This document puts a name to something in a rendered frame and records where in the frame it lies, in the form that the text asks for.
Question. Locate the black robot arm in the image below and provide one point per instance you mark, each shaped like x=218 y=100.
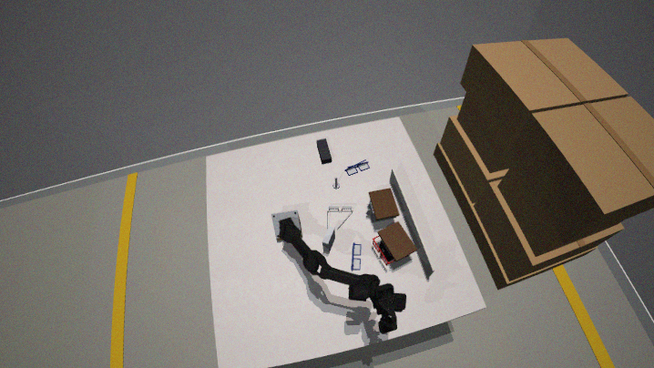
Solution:
x=361 y=287

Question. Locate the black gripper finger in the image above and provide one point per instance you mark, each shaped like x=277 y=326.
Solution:
x=386 y=304
x=390 y=323

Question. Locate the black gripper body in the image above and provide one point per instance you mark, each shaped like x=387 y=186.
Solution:
x=382 y=291

